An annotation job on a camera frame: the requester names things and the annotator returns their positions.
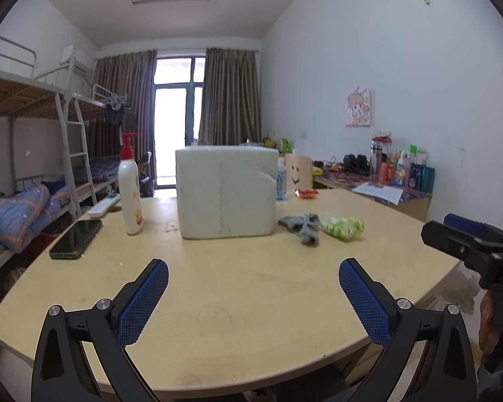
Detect desk with patterned cloth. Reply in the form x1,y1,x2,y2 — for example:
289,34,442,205
312,163,432,222

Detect brown curtain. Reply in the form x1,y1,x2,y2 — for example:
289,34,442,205
199,47,263,146
93,49,158,168

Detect black smartphone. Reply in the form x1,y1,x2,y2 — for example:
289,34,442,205
49,219,103,260

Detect group of toiletry bottles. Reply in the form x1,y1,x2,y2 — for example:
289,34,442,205
370,131,437,191

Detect grey sock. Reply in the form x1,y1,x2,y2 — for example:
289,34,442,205
278,213,321,246

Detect white remote control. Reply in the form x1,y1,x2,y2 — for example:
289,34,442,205
87,194,121,218

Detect black folding chair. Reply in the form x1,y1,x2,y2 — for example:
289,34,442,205
138,151,155,197

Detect metal bunk bed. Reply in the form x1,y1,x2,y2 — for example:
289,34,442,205
0,36,94,269
67,56,128,202

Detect wooden chair with smiley face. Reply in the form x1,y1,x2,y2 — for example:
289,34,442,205
285,153,313,191

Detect small clear sanitizer bottle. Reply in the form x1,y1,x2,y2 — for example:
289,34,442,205
276,158,287,202

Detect blue plaid bedding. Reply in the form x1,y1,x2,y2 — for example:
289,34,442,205
73,156,121,185

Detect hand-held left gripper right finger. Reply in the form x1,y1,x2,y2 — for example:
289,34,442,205
339,258,479,402

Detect white foam box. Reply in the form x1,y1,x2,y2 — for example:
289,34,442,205
175,146,280,240

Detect pink cartoon wall poster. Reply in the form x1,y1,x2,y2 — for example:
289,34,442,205
345,87,373,127

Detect white paper sheet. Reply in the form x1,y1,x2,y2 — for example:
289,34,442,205
351,182,404,206

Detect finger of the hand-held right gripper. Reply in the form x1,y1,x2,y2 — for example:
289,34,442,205
443,213,489,239
421,220,486,269

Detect white metal bed ladder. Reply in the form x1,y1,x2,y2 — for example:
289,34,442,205
54,92,98,218

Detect glass balcony door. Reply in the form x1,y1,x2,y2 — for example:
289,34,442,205
153,55,206,187

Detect black headphones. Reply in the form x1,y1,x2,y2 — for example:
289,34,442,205
343,153,370,173

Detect person's right hand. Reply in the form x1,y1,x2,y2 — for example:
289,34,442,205
478,290,501,353

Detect blue and orange quilt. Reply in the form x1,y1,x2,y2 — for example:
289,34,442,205
0,182,74,254

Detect white lotion bottle red pump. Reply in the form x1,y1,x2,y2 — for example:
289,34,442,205
117,132,144,236

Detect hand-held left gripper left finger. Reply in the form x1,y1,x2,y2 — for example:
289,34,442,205
31,258,169,402

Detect dark hanging clothes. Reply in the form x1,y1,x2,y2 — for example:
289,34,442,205
105,103,126,125

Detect white air conditioner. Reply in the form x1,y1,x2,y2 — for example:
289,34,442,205
61,45,94,74

